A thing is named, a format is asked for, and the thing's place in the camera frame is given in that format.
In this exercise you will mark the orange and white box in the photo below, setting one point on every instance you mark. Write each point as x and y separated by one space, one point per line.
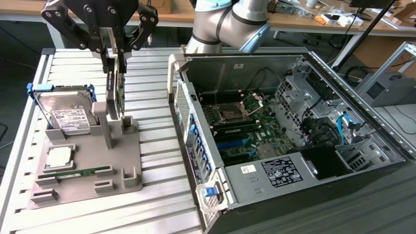
324 19

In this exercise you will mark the grey plastic parts rack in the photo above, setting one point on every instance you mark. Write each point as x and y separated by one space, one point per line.
87 156

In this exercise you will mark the black monitor stand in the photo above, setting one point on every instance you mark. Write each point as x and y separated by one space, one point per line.
360 12

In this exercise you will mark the perforated metal drive cage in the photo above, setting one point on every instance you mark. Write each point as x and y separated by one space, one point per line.
292 97

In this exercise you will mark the blue case latch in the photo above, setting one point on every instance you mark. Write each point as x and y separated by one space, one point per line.
210 191

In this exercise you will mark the small white box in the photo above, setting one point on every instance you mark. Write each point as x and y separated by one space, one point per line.
351 21

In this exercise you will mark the wooden desk with grey frame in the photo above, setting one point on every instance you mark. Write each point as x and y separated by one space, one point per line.
19 7
388 28

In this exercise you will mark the short blue expansion slot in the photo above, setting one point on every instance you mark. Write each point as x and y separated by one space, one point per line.
251 153

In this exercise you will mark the graphics card with black fan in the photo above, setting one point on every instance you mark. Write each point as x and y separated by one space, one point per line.
112 97

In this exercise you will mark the hard disk in blue carrier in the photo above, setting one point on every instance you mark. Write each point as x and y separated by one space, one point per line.
64 117

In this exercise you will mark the grey computer tower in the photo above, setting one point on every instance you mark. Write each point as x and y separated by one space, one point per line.
390 90

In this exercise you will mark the black stand pole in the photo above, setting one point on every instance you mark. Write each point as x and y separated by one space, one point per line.
370 28

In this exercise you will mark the metal socket cover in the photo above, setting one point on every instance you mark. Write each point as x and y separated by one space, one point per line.
252 102

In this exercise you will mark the square chipset heat sink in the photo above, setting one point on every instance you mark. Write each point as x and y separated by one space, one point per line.
268 151

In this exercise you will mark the black RAM stick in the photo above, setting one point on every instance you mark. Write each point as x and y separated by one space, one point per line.
238 129

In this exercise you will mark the tan cardboard box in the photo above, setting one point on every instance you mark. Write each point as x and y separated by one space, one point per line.
164 6

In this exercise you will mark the white cup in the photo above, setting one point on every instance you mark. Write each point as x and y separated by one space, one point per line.
312 3

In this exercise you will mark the CPU socket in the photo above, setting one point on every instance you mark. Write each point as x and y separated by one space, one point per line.
231 113

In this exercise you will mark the open grey PC case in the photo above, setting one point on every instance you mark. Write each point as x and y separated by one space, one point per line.
182 104

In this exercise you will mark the green RAM stick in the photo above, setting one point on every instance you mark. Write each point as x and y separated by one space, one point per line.
75 173

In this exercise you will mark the metal disk bay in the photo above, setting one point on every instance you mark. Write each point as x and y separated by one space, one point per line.
364 156

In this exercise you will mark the grey power supply unit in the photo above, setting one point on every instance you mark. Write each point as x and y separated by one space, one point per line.
247 185

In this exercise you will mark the brown cardboard piece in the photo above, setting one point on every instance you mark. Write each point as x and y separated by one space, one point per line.
406 12

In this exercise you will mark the silver CPU chip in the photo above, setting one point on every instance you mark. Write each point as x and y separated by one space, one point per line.
59 157

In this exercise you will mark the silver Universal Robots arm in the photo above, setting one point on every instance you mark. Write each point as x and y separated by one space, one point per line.
227 22

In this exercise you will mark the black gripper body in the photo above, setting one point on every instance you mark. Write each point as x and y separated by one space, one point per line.
104 17

